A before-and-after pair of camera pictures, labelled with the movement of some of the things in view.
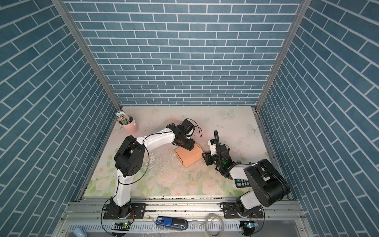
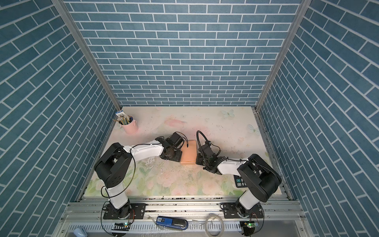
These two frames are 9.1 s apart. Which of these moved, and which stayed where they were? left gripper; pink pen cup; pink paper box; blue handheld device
Moved: left gripper
Stayed: blue handheld device; pink pen cup; pink paper box
